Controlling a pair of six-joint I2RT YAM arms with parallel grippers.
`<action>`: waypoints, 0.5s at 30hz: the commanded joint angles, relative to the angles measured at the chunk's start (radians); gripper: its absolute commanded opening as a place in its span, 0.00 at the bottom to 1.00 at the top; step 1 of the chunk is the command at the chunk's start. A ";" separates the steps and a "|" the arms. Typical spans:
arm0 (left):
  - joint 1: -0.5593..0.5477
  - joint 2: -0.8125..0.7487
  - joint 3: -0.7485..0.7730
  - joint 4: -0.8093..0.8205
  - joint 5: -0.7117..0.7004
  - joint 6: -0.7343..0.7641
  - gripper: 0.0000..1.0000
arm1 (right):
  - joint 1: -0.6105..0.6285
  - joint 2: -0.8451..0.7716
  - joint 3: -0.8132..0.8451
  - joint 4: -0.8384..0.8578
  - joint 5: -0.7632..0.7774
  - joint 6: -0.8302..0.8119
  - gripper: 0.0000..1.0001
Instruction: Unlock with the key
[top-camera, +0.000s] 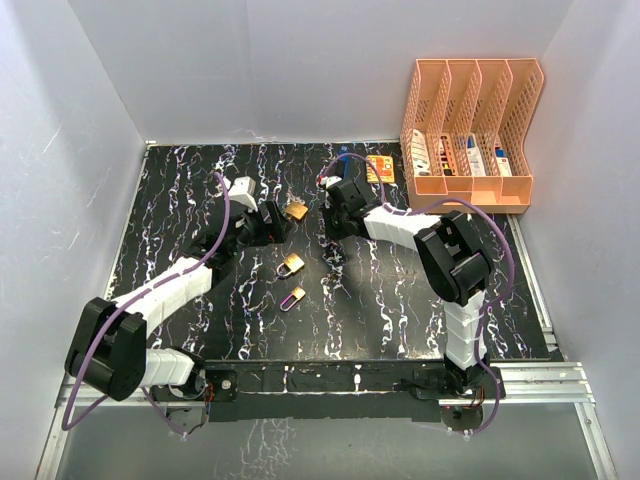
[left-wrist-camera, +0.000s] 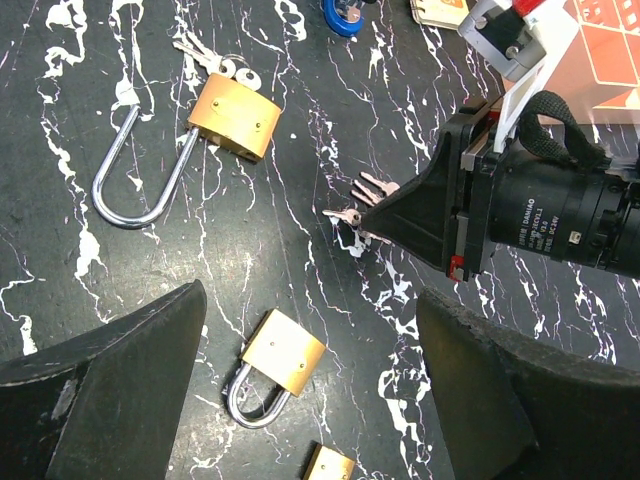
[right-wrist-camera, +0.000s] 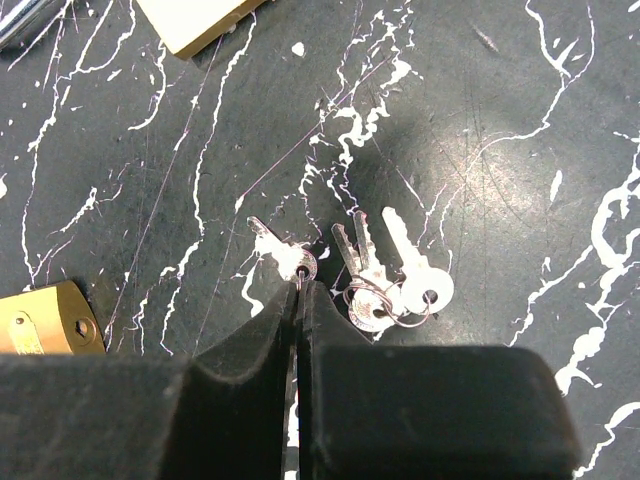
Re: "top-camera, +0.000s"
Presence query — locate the large brass padlock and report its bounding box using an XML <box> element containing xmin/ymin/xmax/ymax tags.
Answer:
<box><xmin>284</xmin><ymin>201</ymin><xmax>309</xmax><ymax>222</ymax></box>

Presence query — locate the silver key bunch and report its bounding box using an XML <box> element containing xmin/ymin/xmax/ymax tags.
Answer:
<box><xmin>318</xmin><ymin>234</ymin><xmax>343</xmax><ymax>251</ymax></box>
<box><xmin>287</xmin><ymin>190</ymin><xmax>305</xmax><ymax>204</ymax></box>

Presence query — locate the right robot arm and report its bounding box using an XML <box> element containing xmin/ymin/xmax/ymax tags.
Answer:
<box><xmin>320</xmin><ymin>176</ymin><xmax>494</xmax><ymax>397</ymax></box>

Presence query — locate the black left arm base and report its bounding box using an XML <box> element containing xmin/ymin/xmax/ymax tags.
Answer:
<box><xmin>149</xmin><ymin>368</ymin><xmax>238</xmax><ymax>404</ymax></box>

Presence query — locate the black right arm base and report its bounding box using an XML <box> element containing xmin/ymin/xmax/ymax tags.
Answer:
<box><xmin>393</xmin><ymin>364</ymin><xmax>506</xmax><ymax>404</ymax></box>

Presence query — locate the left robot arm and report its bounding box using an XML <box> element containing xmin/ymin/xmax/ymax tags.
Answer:
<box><xmin>64</xmin><ymin>200</ymin><xmax>291</xmax><ymax>401</ymax></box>

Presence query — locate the medium brass padlock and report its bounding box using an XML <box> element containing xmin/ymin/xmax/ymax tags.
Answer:
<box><xmin>276</xmin><ymin>253</ymin><xmax>305</xmax><ymax>278</ymax></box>

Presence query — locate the yellow spiral notebook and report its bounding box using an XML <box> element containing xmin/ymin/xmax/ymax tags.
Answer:
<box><xmin>366</xmin><ymin>155</ymin><xmax>395</xmax><ymax>184</ymax></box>

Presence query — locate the small brass padlock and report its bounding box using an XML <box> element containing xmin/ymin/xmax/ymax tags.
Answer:
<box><xmin>279</xmin><ymin>287</ymin><xmax>306</xmax><ymax>312</ymax></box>

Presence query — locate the red black item in organizer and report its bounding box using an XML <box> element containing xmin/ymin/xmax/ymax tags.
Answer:
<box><xmin>438</xmin><ymin>135</ymin><xmax>454</xmax><ymax>176</ymax></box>

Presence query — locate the white blue box in organizer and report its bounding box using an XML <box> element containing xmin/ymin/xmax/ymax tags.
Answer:
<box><xmin>465</xmin><ymin>133</ymin><xmax>486</xmax><ymax>177</ymax></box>

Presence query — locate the orange file organizer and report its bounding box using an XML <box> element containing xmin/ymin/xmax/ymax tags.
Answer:
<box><xmin>400</xmin><ymin>58</ymin><xmax>544</xmax><ymax>214</ymax></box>

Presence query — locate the blue red box in organizer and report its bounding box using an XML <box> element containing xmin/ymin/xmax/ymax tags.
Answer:
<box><xmin>494</xmin><ymin>145</ymin><xmax>513</xmax><ymax>177</ymax></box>

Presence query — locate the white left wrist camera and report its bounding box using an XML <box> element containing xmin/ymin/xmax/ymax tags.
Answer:
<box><xmin>229</xmin><ymin>176</ymin><xmax>257</xmax><ymax>211</ymax></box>

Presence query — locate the aluminium frame rail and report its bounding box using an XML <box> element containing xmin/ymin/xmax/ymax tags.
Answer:
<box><xmin>38</xmin><ymin>213</ymin><xmax>617</xmax><ymax>479</ymax></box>

